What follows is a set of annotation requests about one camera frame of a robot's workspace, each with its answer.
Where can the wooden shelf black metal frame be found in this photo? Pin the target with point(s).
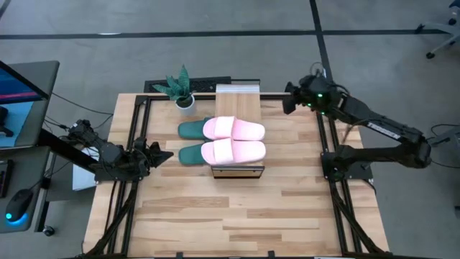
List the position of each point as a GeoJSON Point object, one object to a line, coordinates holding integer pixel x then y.
{"type": "Point", "coordinates": [239, 106]}

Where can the pink foam slide sandal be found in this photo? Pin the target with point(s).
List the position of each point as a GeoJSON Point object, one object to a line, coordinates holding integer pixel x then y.
{"type": "Point", "coordinates": [233, 151]}
{"type": "Point", "coordinates": [233, 127]}

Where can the computer monitor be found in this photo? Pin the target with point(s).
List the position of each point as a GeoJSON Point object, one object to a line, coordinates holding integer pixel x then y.
{"type": "Point", "coordinates": [25, 108]}

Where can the black computer mouse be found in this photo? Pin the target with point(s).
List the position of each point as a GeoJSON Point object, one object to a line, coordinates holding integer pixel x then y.
{"type": "Point", "coordinates": [18, 203]}

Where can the white box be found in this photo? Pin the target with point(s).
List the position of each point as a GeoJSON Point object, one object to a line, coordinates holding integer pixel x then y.
{"type": "Point", "coordinates": [81, 180]}

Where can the dark green slide sandal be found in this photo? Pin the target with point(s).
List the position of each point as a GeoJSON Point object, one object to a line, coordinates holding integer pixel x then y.
{"type": "Point", "coordinates": [190, 129]}
{"type": "Point", "coordinates": [190, 154]}

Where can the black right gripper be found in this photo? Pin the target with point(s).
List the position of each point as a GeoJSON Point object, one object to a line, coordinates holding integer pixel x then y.
{"type": "Point", "coordinates": [316, 91]}

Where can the snake plant in white pot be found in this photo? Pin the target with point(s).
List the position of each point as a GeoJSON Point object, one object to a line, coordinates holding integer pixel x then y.
{"type": "Point", "coordinates": [181, 90]}

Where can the office chair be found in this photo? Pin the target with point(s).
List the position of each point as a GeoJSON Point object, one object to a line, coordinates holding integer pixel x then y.
{"type": "Point", "coordinates": [445, 43]}

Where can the black stand bar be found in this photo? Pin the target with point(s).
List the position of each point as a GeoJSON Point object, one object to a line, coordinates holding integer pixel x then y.
{"type": "Point", "coordinates": [61, 147]}

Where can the grey floor box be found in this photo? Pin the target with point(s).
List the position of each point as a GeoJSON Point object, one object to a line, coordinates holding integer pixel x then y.
{"type": "Point", "coordinates": [449, 138]}

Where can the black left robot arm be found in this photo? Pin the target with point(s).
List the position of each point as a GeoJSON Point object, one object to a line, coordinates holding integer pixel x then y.
{"type": "Point", "coordinates": [108, 154]}

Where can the black caster wheel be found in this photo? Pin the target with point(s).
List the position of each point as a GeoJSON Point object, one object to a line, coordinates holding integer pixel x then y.
{"type": "Point", "coordinates": [48, 230]}

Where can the grey side desk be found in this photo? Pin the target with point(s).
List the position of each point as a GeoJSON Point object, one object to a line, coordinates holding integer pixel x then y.
{"type": "Point", "coordinates": [32, 169]}

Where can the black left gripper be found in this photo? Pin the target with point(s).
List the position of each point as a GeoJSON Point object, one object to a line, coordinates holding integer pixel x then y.
{"type": "Point", "coordinates": [142, 158]}

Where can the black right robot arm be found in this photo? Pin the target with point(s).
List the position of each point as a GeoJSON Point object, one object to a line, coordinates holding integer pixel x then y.
{"type": "Point", "coordinates": [388, 129]}

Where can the black perforated mat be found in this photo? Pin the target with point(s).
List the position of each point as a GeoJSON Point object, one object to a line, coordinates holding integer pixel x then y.
{"type": "Point", "coordinates": [208, 84]}

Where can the black keyboard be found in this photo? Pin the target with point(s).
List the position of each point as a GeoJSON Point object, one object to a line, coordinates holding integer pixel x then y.
{"type": "Point", "coordinates": [4, 178]}

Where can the black aluminium table frame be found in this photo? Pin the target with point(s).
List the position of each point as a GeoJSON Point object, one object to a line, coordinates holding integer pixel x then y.
{"type": "Point", "coordinates": [273, 96]}

